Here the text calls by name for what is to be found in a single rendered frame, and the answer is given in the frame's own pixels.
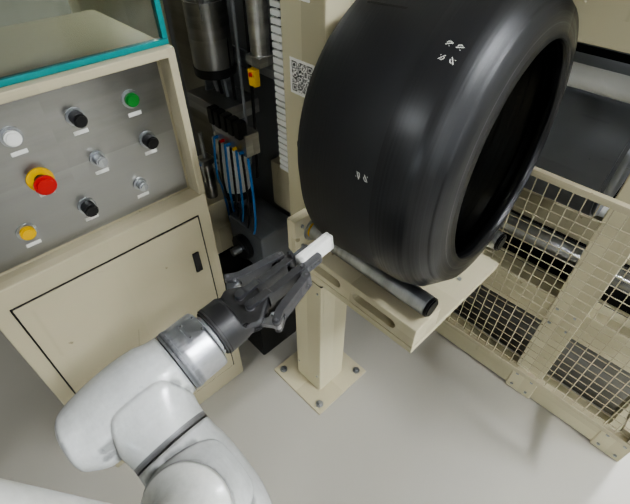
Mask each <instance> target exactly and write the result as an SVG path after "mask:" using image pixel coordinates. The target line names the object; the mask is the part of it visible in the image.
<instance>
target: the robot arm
mask: <svg viewBox="0 0 630 504"><path fill-rule="evenodd" d="M333 248H334V244H333V236H332V235H331V234H329V233H328V232H325V233H324V234H323V235H321V236H320V237H319V238H318V239H316V240H315V241H314V242H313V243H311V244H310V245H309V246H308V245H307V244H306V245H304V246H302V247H301V248H300V249H298V250H297V251H296V252H295V253H293V252H292V251H288V252H287V255H285V254H283V252H282V251H278V252H276V253H274V254H272V255H270V256H268V257H266V258H264V259H262V260H260V261H258V262H256V263H254V264H252V265H250V266H248V267H246V268H244V269H242V270H240V271H238V272H233V273H229V274H226V275H225V276H224V279H225V282H226V288H227V290H225V291H224V292H223V294H222V296H221V297H220V298H219V299H214V300H212V301H211V302H210V303H208V304H207V305H206V306H204V307H203V308H202V309H200V310H199V311H198V312H197V313H198V314H197V318H195V317H194V316H193V315H192V314H189V313H187V314H185V315H184V316H183V317H181V318H180V319H179V320H177V321H176V322H175V323H173V324H172V325H171V326H170V327H168V328H167V329H166V330H164V331H163V332H160V333H159V334H158V336H156V338H157V339H156V338H153V339H152V340H150V341H149V342H147V343H145V344H143V345H140V346H138V347H135V348H133V349H131V350H129V351H128V352H126V353H124V354H123V355H121V356H120V357H118V358H117V359H116V360H114V361H113V362H111V363H110V364H109V365H107V366H106V367H105V368H104V369H103V370H101V371H100V372H99V373H98V374H97V375H95V376H94V377H93V378H92V379H91V380H90V381H89V382H88V383H86V384H85V385H84V386H83V387H82V388H81V389H80V390H79V391H78V392H77V393H76V394H75V395H74V396H73V397H72V398H71V399H70V400H69V401H68V402H67V403H66V404H65V406H64V407H63V408H62V409H61V411H60V412H59V413H58V415H57V417H56V420H55V427H54V428H55V436H56V439H57V441H58V444H59V446H60V448H61V449H62V451H63V453H64V454H65V456H66V457H67V459H68V460H69V461H70V462H71V464H72V465H73V466H74V467H75V468H77V469H78V470H79V471H82V472H93V471H99V470H104V469H107V468H110V467H113V466H114V465H116V464H117V463H118V462H120V461H121V460H123V461H124V462H125V463H126V464H127V465H128V466H129V467H130V468H131V469H132V470H133V471H134V472H135V473H136V475H137V476H138V477H139V479H140V480H141V482H142V484H143V485H144V487H145V489H144V492H143V497H142V500H141V504H272V502H271V499H270V497H269V494H268V492H267V490H266V488H265V486H264V484H263V482H262V480H261V479H260V477H259V476H258V474H257V473H256V471H255V470H254V468H253V467H252V466H251V464H250V463H249V462H248V460H247V459H246V458H245V456H244V455H243V454H242V452H241V451H240V450H239V449H238V447H237V446H236V445H235V444H234V443H233V442H232V440H231V439H230V438H229V437H228V436H227V435H226V434H225V433H224V432H223V431H222V430H221V429H220V428H219V427H217V426H216V425H215V424H214V423H213V422H212V420H211V419H210V418H209V417H208V416H207V415H206V413H205V412H204V411H203V409H202V408H201V406H200V405H199V403H198V401H197V399H196V398H195V396H194V394H193V392H194V391H196V390H197V389H198V388H199V387H201V386H202V385H203V384H204V383H205V382H206V381H207V380H208V379H209V378H211V377H212V376H213V375H214V374H215V373H216V372H218V371H219V370H220V369H221V368H222V367H223V366H225V365H226V364H227V358H226V355H225V354H224V353H227V354H229V353H230V354H231V353H232V352H233V351H235V350H236V349H237V348H238V347H239V346H241V345H242V344H243V343H244V342H245V341H246V340H247V339H248V338H249V337H250V335H251V334H252V333H254V332H257V331H260V330H262V329H263V328H264V327H266V328H273V329H275V331H276V332H277V333H280V332H282V331H283V328H284V325H285V322H286V319H287V318H288V316H289V315H290V314H291V312H292V311H293V310H294V308H295V307H296V306H297V305H298V303H299V302H300V301H301V299H302V298H303V297H304V295H305V294H306V293H307V291H308V290H309V289H310V287H311V286H312V279H311V274H310V272H311V271H312V270H313V269H314V268H316V267H317V266H318V265H319V264H321V262H322V257H323V256H325V255H326V254H327V253H328V252H330V251H331V250H332V249H333ZM296 265H297V266H296ZM284 295H286V296H285V297H284V298H283V299H282V301H281V302H280V303H279V304H278V306H277V307H276V309H275V312H271V314H270V315H269V317H267V316H268V313H269V310H270V309H271V308H273V307H274V306H275V304H276V302H277V301H278V300H280V299H281V298H282V297H283V296H284ZM195 387H196V388H197V389H196V388H195ZM0 504H111V503H107V502H102V501H98V500H94V499H89V498H85V497H81V496H76V495H72V494H68V493H63V492H59V491H54V490H50V489H46V488H41V487H37V486H33V485H28V484H24V483H20V482H15V481H11V480H7V479H2V478H0Z"/></svg>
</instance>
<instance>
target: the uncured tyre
mask: <svg viewBox="0 0 630 504"><path fill-rule="evenodd" d="M367 1H368V0H355V1H354V3H353V4H352V5H351V6H350V8H349V9H348V10H347V11H346V13H345V14H344V15H343V17H342V18H341V19H340V21H339V22H338V24H337V25H336V27H335V28H334V30H333V31H332V33H331V35H330V36H329V38H328V40H327V42H326V44H325V46H324V48H323V50H322V52H321V54H320V56H319V58H318V61H317V63H316V65H315V68H314V70H313V73H312V76H311V79H310V82H309V85H308V88H307V92H306V95H305V99H304V103H303V108H302V112H301V118H300V124H299V133H298V169H299V176H300V184H301V191H302V196H303V200H304V204H305V207H306V210H307V212H308V215H309V217H310V219H311V220H312V222H313V224H314V225H315V226H316V227H317V229H318V230H319V231H320V232H321V233H322V234H324V233H325V232H328V233H329V234H331V235H332V236H333V244H334V245H336V246H338V247H340V248H341V249H343V250H345V251H347V252H349V253H350V254H352V255H354V256H356V257H358V258H359V259H361V260H363V261H365V262H367V263H368V264H370V265H372V266H374V267H376V268H377V269H379V270H381V271H383V272H385V273H386V274H388V275H390V276H392V277H394V278H395V279H397V280H399V281H401V282H404V283H409V284H413V285H417V286H427V285H431V284H435V283H439V282H443V281H446V280H450V279H453V278H455V277H457V276H458V275H460V274H461V273H462V272H464V271H465V270H466V269H467V268H468V267H469V266H470V265H471V264H472V263H473V262H474V261H475V260H476V259H477V258H478V257H479V255H480V254H481V253H482V252H483V251H484V249H485V248H486V247H487V245H488V244H489V243H490V241H491V240H492V239H493V237H494V236H495V234H496V233H497V231H498V230H499V228H500V227H501V225H502V224H503V222H504V221H505V219H506V217H507V216H508V214H509V213H510V211H511V209H512V208H513V206H514V204H515V202H516V201H517V199H518V197H519V195H520V193H521V192H522V190H523V188H524V186H525V184H526V182H527V180H528V178H529V176H530V174H531V172H532V170H533V168H534V166H535V164H536V162H537V160H538V158H539V156H540V154H541V151H542V149H543V147H544V145H545V142H546V140H547V138H548V135H549V133H550V131H551V128H552V126H553V123H554V121H555V118H556V115H557V113H558V110H559V107H560V104H561V102H562V99H563V96H564V93H565V90H566V87H567V83H568V80H569V77H570V73H571V69H572V65H573V61H574V57H575V52H576V47H577V40H578V31H579V17H578V11H577V8H576V6H575V4H574V2H573V0H369V1H375V2H380V3H386V4H392V5H398V6H404V7H408V8H407V9H402V8H396V7H390V6H385V5H379V4H373V3H367ZM448 36H452V37H455V38H458V39H460V40H463V41H465V42H468V43H469V45H468V47H467V48H466V50H465V52H464V54H463V55H462V57H461V59H460V61H459V62H458V64H457V66H456V68H455V70H453V69H451V68H448V67H445V66H443V65H440V64H437V63H433V61H434V59H435V58H436V56H437V54H438V52H439V50H440V49H441V47H442V45H443V43H444V42H445V40H446V38H447V37H448ZM355 166H357V167H359V168H361V169H364V170H366V171H369V172H371V176H370V181H369V187H365V186H363V185H361V184H359V183H356V182H354V181H353V175H354V169H355Z"/></svg>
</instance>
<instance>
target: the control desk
mask: <svg viewBox="0 0 630 504"><path fill-rule="evenodd" d="M204 192H205V189H204V184H203V179H202V175H201V170H200V165H199V161H198V156H197V152H196V147H195V142H194V138H193V133H192V128H191V124H190V119H189V115H188V110H187V105H186V101H185V96H184V91H183V87H182V82H181V77H180V73H179V68H178V64H177V59H176V54H175V50H174V47H173V46H171V45H169V44H166V45H162V46H158V47H154V48H150V49H146V50H143V51H139V52H135V53H131V54H127V55H123V56H120V57H116V58H112V59H108V60H104V61H100V62H97V63H93V64H89V65H85V66H81V67H77V68H74V69H70V70H66V71H62V72H58V73H54V74H51V75H47V76H43V77H39V78H35V79H31V80H28V81H24V82H20V83H16V84H12V85H8V86H5V87H1V88H0V331H1V332H2V333H3V334H4V335H5V337H6V338H7V339H8V340H9V341H10V342H11V344H12V345H13V346H14V347H15V348H16V350H17V351H18V352H19V353H20V354H21V355H22V357H23V358H24V359H25V360H26V361H27V362H28V364H29V365H30V366H31V367H32V368H33V370H34V371H35V372H36V373H37V374H38V375H39V377H40V378H41V379H42V380H43V381H44V382H45V384H46V385H47V386H48V387H49V388H50V390H51V391H52V392H53V393H54V394H55V395H56V397H57V398H58V399H59V400H60V401H61V402H62V404H63V405H64V406H65V404H66V403H67V402H68V401H69V400H70V399H71V398H72V397H73V396H74V395H75V394H76V393H77V392H78V391H79V390H80V389H81V388H82V387H83V386H84V385H85V384H86V383H88V382H89V381H90V380H91V379H92V378H93V377H94V376H95V375H97V374H98V373H99V372H100V371H101V370H103V369H104V368H105V367H106V366H107V365H109V364H110V363H111V362H113V361H114V360H116V359H117V358H118V357H120V356H121V355H123V354H124V353H126V352H128V351H129V350H131V349H133V348H135V347H138V346H140V345H143V344H145V343H147V342H149V341H150V340H152V339H153V338H156V336H158V334H159V333H160V332H163V331H164V330H166V329H167V328H168V327H170V326H171V325H172V324H173V323H175V322H176V321H177V320H179V319H180V318H181V317H183V316H184V315H185V314H187V313H189V314H192V315H193V316H194V317H195V318H197V314H198V313H197V312H198V311H199V310H200V309H202V308H203V307H204V306H206V305H207V304H208V303H210V302H211V301H212V300H214V299H219V298H220V297H221V296H222V294H223V292H224V291H225V290H226V287H225V283H224V278H223V274H222V269H221V264H220V260H219V255H218V250H217V246H216V241H215V237H214V232H213V227H212V223H211V218H210V214H209V209H208V204H207V200H206V195H205V193H204ZM156 339H157V338H156ZM224 354H225V355H226V358H227V364H226V365H225V366H223V367H222V368H221V369H220V370H219V371H218V372H216V373H215V374H214V375H213V376H212V377H211V378H209V379H208V380H207V381H206V382H205V383H204V384H203V385H202V386H201V387H199V388H198V389H197V388H196V387H195V388H196V389H197V390H196V391H194V392H193V394H194V396H195V398H196V399H197V401H198V403H199V405H200V404H201V403H202V402H204V401H205V400H206V399H208V398H209V397H210V396H212V395H213V394H214V393H215V392H217V391H218V390H219V389H221V388H222V387H223V386H225V385H226V384H227V383H228V382H230V381H231V380H232V379H234V378H235V377H236V376H238V375H239V374H240V373H241V372H243V366H242V361H241V357H240V352H239V347H238V348H237V349H236V350H235V351H233V352H232V353H231V354H230V353H229V354H227V353H224Z"/></svg>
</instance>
